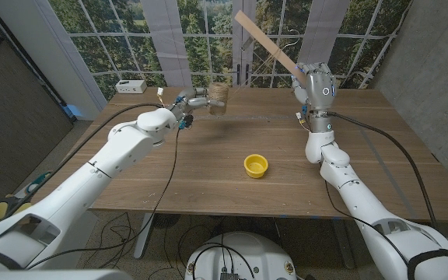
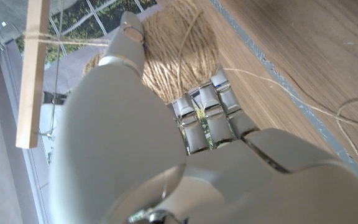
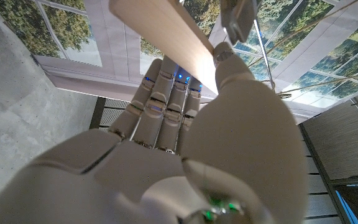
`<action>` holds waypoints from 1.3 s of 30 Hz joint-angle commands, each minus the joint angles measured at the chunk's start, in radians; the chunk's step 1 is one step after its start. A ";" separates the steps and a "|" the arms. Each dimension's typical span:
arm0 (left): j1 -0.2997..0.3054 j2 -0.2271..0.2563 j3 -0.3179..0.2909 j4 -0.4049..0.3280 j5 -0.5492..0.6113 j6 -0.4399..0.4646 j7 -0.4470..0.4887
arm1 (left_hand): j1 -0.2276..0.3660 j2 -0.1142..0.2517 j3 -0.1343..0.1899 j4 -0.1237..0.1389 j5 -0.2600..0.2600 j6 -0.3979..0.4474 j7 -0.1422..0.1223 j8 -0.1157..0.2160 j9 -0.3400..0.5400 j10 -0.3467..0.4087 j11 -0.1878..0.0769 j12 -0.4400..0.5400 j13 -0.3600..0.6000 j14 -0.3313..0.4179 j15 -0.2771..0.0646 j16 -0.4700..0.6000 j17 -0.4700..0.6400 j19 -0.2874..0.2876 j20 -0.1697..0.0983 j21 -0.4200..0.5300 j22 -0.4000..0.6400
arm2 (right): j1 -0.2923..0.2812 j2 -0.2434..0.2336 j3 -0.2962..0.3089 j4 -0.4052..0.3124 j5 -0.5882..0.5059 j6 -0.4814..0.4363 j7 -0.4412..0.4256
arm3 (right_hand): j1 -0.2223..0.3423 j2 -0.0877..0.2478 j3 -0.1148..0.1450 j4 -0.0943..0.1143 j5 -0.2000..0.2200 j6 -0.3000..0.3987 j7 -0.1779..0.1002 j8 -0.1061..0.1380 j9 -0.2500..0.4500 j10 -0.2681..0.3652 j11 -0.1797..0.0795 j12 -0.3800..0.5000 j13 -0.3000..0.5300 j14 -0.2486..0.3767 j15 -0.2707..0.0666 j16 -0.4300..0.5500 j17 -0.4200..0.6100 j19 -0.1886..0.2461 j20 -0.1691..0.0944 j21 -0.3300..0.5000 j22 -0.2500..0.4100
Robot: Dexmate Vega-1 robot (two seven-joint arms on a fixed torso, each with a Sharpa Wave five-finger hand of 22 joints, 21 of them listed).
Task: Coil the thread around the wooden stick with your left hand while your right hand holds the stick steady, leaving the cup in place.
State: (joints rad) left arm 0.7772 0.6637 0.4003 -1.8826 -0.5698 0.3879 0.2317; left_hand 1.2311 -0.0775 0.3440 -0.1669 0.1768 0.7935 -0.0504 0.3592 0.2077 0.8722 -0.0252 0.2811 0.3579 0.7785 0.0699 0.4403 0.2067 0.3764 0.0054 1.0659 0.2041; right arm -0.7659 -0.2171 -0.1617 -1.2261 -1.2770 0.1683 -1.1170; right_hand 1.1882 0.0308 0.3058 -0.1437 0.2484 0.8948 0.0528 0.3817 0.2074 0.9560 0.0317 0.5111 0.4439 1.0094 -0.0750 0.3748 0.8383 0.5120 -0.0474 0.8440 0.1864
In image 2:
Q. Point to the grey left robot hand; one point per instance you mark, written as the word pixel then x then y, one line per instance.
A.
pixel 120 140

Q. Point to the brown jute twine spool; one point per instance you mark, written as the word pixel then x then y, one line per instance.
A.
pixel 172 56

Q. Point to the long wooden stick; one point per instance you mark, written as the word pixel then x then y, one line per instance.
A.
pixel 31 93

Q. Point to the jute thread strand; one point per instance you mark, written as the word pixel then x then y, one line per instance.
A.
pixel 309 105

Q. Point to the printed forest window backdrop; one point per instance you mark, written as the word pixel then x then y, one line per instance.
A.
pixel 82 29

